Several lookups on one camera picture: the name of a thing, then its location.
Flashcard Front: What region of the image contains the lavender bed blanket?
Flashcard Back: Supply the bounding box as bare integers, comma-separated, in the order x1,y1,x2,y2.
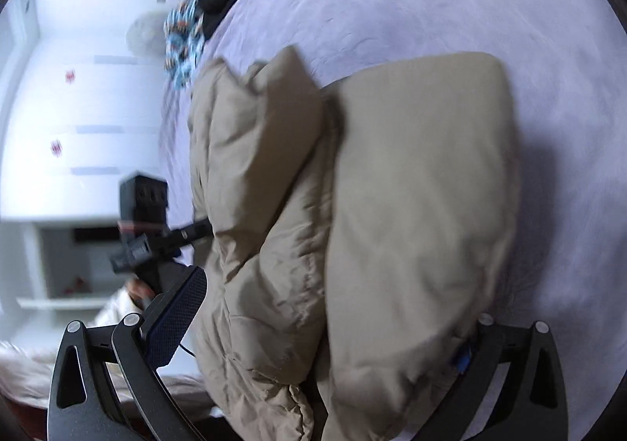
159,0,626,439

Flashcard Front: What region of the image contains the white round plush toy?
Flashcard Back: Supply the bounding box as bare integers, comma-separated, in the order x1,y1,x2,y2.
127,11,168,59

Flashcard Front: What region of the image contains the person's left hand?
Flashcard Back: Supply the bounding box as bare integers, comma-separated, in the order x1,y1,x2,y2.
125,279,155,311

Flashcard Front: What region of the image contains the beige puffer jacket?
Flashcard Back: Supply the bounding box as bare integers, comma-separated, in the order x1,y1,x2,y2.
188,46,520,440

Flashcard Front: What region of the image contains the white drawer cabinet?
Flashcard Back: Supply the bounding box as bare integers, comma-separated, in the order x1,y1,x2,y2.
1,39,167,311

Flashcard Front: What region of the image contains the blue monkey print pajamas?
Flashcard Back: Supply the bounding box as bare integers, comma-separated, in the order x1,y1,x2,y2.
163,0,205,89

